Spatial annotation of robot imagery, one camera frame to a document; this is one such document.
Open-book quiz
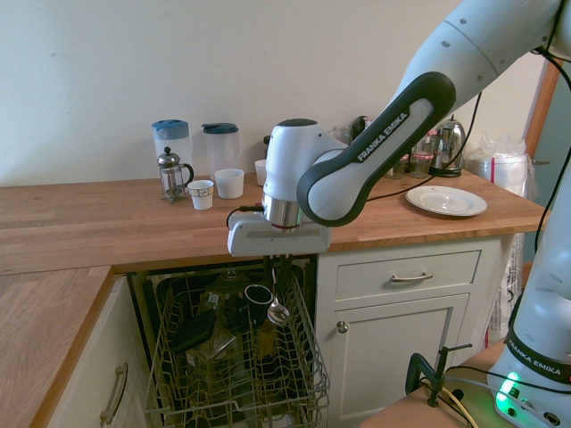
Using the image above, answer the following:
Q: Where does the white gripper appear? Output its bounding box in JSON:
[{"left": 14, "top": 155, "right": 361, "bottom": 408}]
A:
[{"left": 227, "top": 210, "right": 333, "bottom": 287}]

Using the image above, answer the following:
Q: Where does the silver metal spoon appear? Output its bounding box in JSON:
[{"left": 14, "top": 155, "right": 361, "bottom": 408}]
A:
[{"left": 266, "top": 266, "right": 292, "bottom": 326}]

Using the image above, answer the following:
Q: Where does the built-in dishwasher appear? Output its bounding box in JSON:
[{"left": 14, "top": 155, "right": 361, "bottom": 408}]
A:
[{"left": 126, "top": 252, "right": 320, "bottom": 428}]

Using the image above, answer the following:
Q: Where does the black mug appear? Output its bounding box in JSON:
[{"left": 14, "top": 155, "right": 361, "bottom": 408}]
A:
[{"left": 244, "top": 283, "right": 274, "bottom": 323}]

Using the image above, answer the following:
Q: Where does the wide white cup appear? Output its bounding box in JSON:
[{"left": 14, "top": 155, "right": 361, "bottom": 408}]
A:
[{"left": 213, "top": 168, "right": 246, "bottom": 200}]

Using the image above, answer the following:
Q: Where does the patterned paper cup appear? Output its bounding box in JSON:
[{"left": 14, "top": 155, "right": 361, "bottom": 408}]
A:
[{"left": 186, "top": 179, "right": 216, "bottom": 211}]

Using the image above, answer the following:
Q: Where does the black baking tray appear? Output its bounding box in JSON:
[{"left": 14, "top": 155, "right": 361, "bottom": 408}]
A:
[{"left": 170, "top": 309, "right": 219, "bottom": 356}]

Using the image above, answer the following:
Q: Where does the white cabinet drawer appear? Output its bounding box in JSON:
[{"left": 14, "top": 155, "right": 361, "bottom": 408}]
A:
[{"left": 334, "top": 249, "right": 483, "bottom": 300}]

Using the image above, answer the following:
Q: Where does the plastic pitcher dark blue lid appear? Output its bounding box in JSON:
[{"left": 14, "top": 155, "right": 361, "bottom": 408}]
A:
[{"left": 201, "top": 122, "right": 242, "bottom": 176}]

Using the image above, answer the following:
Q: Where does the glass French press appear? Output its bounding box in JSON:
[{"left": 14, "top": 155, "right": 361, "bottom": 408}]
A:
[{"left": 156, "top": 146, "right": 196, "bottom": 204}]

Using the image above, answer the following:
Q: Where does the white cabinet door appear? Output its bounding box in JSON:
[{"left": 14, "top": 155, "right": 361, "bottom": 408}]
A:
[{"left": 332, "top": 292, "right": 472, "bottom": 427}]

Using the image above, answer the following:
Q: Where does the glass jar red lid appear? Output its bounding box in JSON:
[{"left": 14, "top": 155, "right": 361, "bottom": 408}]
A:
[
  {"left": 385, "top": 155, "right": 410, "bottom": 181},
  {"left": 410, "top": 151, "right": 436, "bottom": 180}
]

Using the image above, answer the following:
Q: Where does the plastic pitcher light blue lid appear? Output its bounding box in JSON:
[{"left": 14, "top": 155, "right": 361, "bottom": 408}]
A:
[{"left": 151, "top": 119, "right": 194, "bottom": 180}]

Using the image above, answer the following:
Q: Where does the white dinner plate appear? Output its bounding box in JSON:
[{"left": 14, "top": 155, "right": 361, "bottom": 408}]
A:
[{"left": 404, "top": 185, "right": 489, "bottom": 218}]

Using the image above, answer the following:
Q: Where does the black metal clamp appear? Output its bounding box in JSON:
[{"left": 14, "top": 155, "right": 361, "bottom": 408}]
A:
[{"left": 404, "top": 342, "right": 474, "bottom": 408}]

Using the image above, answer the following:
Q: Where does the wooden robot mounting board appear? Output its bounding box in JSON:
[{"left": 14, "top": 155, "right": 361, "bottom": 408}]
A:
[{"left": 356, "top": 342, "right": 508, "bottom": 428}]

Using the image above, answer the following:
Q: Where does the chrome electric kettle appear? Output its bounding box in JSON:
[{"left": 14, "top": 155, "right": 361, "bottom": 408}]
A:
[{"left": 427, "top": 116, "right": 468, "bottom": 178}]

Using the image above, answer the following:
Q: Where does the printed plastic bag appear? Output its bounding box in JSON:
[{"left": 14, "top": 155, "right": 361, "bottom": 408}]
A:
[{"left": 485, "top": 232, "right": 531, "bottom": 354}]

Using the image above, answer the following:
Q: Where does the clear bag of plates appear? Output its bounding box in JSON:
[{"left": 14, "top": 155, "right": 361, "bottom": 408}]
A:
[{"left": 465, "top": 132, "right": 538, "bottom": 200}]

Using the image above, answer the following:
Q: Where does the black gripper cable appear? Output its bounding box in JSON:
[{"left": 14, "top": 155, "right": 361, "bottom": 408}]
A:
[{"left": 226, "top": 203, "right": 265, "bottom": 231}]

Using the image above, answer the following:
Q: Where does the wire dishwasher rack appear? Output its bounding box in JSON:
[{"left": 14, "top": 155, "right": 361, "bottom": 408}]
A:
[{"left": 145, "top": 263, "right": 332, "bottom": 428}]

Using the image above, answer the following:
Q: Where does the metal drawer handle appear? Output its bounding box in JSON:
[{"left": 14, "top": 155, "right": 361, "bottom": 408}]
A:
[{"left": 389, "top": 272, "right": 434, "bottom": 284}]

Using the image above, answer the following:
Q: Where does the black kettle cable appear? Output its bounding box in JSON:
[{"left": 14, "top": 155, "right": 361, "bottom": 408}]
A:
[{"left": 368, "top": 88, "right": 484, "bottom": 202}]

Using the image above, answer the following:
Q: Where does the brass cabinet handle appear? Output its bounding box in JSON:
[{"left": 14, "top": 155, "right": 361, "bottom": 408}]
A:
[{"left": 99, "top": 361, "right": 129, "bottom": 425}]

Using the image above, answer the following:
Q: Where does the yellow cable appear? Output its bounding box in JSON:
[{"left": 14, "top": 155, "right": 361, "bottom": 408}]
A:
[{"left": 440, "top": 386, "right": 479, "bottom": 428}]

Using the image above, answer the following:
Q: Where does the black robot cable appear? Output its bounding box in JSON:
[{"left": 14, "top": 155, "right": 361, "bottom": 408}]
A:
[{"left": 533, "top": 0, "right": 571, "bottom": 253}]

